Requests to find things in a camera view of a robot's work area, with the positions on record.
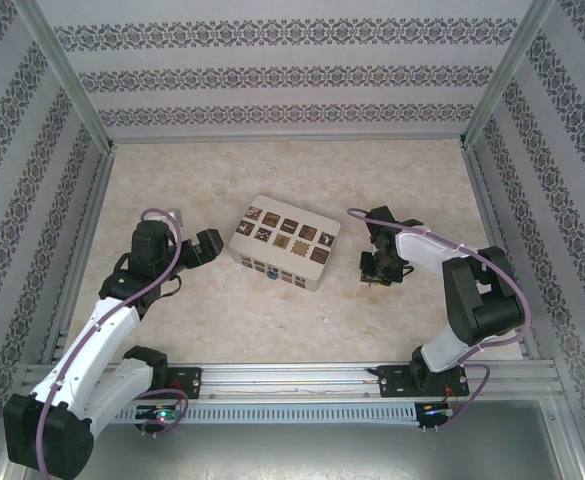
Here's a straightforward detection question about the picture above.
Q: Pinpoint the grey slotted cable duct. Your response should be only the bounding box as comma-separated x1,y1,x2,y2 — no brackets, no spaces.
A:
114,403,418,427

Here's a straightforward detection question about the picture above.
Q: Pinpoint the aluminium corner post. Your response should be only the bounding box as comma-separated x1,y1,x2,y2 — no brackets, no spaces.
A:
19,0,116,154
460,0,558,149

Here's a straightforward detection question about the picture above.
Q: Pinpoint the aluminium rear table rail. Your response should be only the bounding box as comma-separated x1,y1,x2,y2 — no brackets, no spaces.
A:
109,133,468,147

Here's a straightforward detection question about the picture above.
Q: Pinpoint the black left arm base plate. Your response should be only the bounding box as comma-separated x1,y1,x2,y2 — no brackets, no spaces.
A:
164,366,204,400

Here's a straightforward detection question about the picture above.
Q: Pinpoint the white box with brown tiles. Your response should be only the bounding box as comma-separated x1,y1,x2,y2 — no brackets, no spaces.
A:
228,193,343,295

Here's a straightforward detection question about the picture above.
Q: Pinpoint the grey metal panel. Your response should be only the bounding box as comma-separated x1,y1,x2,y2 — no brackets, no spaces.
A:
86,422,581,480

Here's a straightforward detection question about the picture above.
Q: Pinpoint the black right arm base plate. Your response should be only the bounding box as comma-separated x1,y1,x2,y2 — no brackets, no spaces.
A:
375,364,472,400

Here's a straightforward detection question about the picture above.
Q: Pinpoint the aluminium side table rail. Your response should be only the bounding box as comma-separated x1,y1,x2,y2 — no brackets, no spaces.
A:
461,144,536,359
44,149,118,364

